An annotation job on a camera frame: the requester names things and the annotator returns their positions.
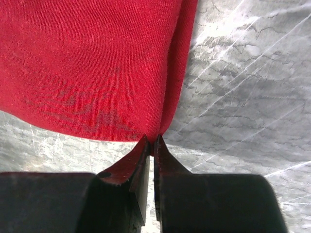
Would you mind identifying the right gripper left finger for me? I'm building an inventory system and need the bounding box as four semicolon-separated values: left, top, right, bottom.
0;136;150;233

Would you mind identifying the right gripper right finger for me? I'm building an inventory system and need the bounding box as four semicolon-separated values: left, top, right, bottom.
154;136;287;233

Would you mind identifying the red t shirt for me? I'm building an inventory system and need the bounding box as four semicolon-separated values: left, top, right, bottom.
0;0;198;142

